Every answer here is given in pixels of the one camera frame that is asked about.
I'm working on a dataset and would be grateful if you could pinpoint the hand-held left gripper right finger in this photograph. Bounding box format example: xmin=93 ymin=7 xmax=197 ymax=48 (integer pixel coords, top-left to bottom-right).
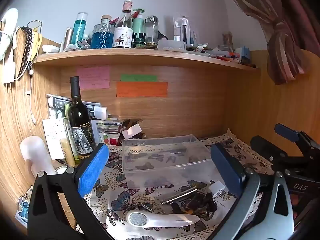
xmin=211 ymin=143 xmax=294 ymax=240

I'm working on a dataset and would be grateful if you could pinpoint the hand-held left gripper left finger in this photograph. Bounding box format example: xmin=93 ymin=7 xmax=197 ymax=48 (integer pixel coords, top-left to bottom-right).
xmin=28 ymin=143 xmax=115 ymax=240

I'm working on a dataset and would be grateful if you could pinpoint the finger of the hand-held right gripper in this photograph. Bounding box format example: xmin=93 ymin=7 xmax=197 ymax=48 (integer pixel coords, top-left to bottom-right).
xmin=274 ymin=123 xmax=320 ymax=160
xmin=250 ymin=135 xmax=304 ymax=172

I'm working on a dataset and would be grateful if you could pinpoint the white plug adapter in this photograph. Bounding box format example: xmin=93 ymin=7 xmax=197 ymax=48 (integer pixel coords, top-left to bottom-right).
xmin=209 ymin=181 xmax=227 ymax=196

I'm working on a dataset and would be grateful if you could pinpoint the black hair claw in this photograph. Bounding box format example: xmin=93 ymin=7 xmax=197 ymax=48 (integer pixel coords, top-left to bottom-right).
xmin=205 ymin=192 xmax=219 ymax=212

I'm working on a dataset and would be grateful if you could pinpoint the silver metal hair clip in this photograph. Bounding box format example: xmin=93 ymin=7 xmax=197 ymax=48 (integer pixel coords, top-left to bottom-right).
xmin=160 ymin=188 xmax=198 ymax=205

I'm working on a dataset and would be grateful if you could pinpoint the clear plastic container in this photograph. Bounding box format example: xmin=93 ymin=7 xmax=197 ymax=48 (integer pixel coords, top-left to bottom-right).
xmin=122 ymin=134 xmax=227 ymax=189

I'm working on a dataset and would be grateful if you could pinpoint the red cloth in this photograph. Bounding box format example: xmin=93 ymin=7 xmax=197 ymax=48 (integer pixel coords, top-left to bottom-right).
xmin=290 ymin=194 xmax=304 ymax=220

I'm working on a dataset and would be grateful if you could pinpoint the cream cosmetic tube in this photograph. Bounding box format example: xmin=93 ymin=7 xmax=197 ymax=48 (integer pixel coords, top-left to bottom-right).
xmin=60 ymin=138 xmax=76 ymax=167

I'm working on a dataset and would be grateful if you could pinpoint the stack of books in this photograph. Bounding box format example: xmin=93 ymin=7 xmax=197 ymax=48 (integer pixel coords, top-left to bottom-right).
xmin=96 ymin=115 xmax=123 ymax=146

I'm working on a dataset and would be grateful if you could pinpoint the butterfly print tablecloth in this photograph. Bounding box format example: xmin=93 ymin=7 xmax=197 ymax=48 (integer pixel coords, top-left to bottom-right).
xmin=76 ymin=129 xmax=274 ymax=240

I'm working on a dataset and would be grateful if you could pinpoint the dark wine bottle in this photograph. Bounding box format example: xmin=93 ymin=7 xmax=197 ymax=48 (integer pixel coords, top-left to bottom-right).
xmin=67 ymin=76 xmax=97 ymax=159

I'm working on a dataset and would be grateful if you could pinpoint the white paper card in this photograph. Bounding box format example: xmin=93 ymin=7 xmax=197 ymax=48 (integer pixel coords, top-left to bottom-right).
xmin=42 ymin=117 xmax=68 ymax=160

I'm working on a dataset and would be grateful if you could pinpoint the translucent white plastic bottle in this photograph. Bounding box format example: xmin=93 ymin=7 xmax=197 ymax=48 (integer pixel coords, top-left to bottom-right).
xmin=20 ymin=135 xmax=57 ymax=177

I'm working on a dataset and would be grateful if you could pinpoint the brown glossy hair clip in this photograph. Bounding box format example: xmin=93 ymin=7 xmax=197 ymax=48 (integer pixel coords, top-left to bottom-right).
xmin=122 ymin=118 xmax=143 ymax=130

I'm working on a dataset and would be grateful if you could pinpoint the rolled newspaper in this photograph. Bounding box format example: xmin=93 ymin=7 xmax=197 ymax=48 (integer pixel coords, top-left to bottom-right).
xmin=47 ymin=94 xmax=108 ymax=120

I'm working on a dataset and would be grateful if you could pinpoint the blue cartoon sticker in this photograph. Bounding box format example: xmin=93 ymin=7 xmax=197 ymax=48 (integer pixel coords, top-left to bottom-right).
xmin=18 ymin=186 xmax=33 ymax=222

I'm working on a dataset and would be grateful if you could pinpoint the pink sticky note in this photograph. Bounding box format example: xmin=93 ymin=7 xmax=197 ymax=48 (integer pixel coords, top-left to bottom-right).
xmin=76 ymin=65 xmax=111 ymax=90

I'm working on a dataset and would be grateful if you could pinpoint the orange sticky note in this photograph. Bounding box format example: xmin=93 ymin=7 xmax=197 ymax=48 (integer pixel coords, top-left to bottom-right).
xmin=116 ymin=82 xmax=168 ymax=98

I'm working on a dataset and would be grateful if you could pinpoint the brown striped curtain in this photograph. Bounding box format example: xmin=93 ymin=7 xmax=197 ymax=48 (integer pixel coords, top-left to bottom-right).
xmin=219 ymin=0 xmax=320 ymax=85

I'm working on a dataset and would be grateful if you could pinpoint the green sticky note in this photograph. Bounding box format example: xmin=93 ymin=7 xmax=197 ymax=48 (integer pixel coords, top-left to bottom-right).
xmin=120 ymin=74 xmax=158 ymax=82

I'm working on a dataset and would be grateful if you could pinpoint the glass jar with sticks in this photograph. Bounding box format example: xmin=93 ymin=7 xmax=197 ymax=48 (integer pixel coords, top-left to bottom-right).
xmin=222 ymin=32 xmax=234 ymax=53

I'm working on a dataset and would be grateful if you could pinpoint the pile of pens and cosmetics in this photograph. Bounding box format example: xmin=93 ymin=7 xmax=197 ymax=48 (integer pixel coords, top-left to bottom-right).
xmin=186 ymin=42 xmax=241 ymax=61

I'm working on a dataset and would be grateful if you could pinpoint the wooden shelf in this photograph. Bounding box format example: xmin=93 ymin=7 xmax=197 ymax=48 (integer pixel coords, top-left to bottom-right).
xmin=32 ymin=49 xmax=262 ymax=72

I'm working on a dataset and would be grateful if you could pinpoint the white dish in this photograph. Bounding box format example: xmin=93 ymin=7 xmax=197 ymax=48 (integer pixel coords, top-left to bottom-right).
xmin=42 ymin=44 xmax=61 ymax=54

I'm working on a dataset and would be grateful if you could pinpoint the blue liquid glass bottle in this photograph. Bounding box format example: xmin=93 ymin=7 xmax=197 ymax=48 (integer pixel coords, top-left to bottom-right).
xmin=90 ymin=15 xmax=115 ymax=49

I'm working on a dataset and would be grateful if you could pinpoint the small silver can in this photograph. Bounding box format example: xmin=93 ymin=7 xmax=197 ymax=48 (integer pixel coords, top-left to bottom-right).
xmin=65 ymin=27 xmax=74 ymax=48

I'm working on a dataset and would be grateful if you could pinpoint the dark green round jar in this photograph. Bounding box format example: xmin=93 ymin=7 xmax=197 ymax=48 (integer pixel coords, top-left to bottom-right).
xmin=132 ymin=32 xmax=147 ymax=48

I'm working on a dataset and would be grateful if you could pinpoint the clear bottle with label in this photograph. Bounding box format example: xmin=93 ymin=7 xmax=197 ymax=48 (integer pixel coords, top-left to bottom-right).
xmin=112 ymin=0 xmax=133 ymax=49

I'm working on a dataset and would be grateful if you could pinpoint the clear plastic tray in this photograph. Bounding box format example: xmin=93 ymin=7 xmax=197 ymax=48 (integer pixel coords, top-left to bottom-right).
xmin=157 ymin=39 xmax=187 ymax=51

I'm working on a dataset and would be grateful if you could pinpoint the teal bottle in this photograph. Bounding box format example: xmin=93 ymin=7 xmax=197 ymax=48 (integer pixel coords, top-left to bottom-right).
xmin=72 ymin=12 xmax=89 ymax=45

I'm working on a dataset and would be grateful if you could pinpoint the toothbrush package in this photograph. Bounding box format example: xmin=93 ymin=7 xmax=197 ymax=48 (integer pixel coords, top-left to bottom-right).
xmin=173 ymin=16 xmax=191 ymax=43

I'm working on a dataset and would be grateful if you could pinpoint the clear glass bottle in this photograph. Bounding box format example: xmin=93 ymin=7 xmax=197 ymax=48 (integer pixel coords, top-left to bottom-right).
xmin=144 ymin=16 xmax=159 ymax=43

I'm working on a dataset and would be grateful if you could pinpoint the mint green pump bottle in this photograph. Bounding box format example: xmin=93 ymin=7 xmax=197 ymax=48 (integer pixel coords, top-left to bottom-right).
xmin=132 ymin=7 xmax=145 ymax=40

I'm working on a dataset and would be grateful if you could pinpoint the white fluffy cloth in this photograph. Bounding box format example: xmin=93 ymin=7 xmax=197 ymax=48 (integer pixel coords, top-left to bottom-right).
xmin=0 ymin=8 xmax=19 ymax=62

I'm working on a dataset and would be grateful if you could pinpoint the white charging cable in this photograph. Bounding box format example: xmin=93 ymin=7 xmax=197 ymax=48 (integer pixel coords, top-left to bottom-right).
xmin=26 ymin=62 xmax=38 ymax=125

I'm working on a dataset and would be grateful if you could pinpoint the white wall charger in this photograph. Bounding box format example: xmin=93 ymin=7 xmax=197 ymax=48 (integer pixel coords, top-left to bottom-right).
xmin=3 ymin=61 xmax=16 ymax=84

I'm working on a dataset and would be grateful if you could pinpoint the dark beaded necklace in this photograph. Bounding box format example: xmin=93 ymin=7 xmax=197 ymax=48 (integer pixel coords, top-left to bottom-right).
xmin=16 ymin=26 xmax=33 ymax=80

